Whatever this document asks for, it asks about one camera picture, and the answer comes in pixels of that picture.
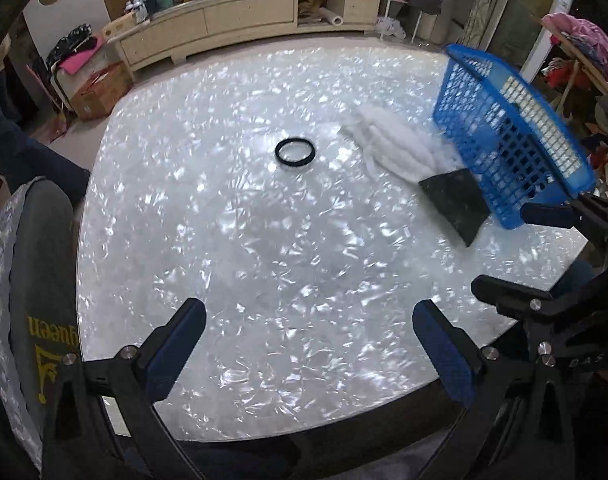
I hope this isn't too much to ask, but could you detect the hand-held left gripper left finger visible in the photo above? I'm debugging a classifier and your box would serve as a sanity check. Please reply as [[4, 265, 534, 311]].
[[41, 297, 208, 480]]

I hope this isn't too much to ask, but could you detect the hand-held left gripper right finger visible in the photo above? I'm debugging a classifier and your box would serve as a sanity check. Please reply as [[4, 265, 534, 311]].
[[413, 299, 577, 480]]

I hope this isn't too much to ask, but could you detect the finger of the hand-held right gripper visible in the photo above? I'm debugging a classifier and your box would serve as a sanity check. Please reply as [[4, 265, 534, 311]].
[[521, 194, 608, 256], [471, 272, 608, 321]]

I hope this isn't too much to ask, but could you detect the blue plastic basket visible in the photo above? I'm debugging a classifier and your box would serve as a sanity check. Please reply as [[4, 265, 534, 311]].
[[432, 43, 597, 231]]

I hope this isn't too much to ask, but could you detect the white towel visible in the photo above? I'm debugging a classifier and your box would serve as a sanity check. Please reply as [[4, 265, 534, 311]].
[[501, 77, 582, 176]]

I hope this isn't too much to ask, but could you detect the black square cloth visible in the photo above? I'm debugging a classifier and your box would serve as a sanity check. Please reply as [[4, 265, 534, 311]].
[[418, 168, 492, 247]]

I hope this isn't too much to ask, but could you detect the white fluffy cloth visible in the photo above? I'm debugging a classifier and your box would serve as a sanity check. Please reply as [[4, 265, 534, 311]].
[[338, 102, 457, 184]]

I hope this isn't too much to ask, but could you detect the person's blue trouser leg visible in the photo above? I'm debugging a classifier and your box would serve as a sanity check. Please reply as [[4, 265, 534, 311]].
[[554, 259, 597, 293]]

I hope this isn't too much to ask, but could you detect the red hanging clothing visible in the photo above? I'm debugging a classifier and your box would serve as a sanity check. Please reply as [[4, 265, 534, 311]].
[[544, 55, 585, 86]]

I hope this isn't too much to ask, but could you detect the wooden clothes rack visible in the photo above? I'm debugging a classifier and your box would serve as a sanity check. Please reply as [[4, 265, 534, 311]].
[[531, 15, 608, 121]]

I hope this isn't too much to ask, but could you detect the grey padded chair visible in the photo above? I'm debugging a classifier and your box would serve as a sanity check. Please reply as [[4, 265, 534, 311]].
[[0, 176, 92, 466]]

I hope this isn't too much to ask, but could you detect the pink clothes pile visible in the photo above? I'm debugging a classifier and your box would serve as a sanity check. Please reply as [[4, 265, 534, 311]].
[[541, 12, 608, 95]]

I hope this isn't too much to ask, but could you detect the glass sliding door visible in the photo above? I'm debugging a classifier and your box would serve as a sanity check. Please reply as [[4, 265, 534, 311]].
[[491, 0, 580, 81]]

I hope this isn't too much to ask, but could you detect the grey tower air conditioner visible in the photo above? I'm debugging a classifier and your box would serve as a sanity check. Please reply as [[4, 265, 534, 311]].
[[414, 0, 485, 46]]

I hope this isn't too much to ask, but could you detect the patterned beige curtain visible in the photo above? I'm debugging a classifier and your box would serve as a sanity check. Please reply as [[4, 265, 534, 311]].
[[464, 0, 510, 53]]

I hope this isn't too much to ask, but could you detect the white plastic bag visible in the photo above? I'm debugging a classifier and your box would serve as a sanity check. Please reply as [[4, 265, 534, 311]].
[[376, 17, 407, 41]]

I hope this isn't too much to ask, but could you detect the dark blue cloth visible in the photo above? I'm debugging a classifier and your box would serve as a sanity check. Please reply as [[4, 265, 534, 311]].
[[0, 80, 92, 206]]

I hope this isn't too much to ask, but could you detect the brown cardboard box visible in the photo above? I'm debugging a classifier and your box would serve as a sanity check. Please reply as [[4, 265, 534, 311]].
[[71, 62, 134, 122]]

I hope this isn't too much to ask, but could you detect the pink folded cloth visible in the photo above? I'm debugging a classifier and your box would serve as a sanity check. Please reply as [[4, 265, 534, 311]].
[[58, 42, 107, 75]]

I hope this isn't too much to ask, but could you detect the black patterned bag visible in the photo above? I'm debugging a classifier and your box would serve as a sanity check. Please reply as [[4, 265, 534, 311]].
[[46, 24, 92, 68]]

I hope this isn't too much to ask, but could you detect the beige tissue box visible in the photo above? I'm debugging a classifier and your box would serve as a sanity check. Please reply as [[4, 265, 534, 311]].
[[102, 12, 137, 38]]

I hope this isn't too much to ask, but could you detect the cream television cabinet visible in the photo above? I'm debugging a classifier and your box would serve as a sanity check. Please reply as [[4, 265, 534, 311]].
[[106, 0, 385, 73]]

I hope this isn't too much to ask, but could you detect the black hair ring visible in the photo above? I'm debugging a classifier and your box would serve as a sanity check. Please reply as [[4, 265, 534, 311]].
[[275, 136, 316, 167]]

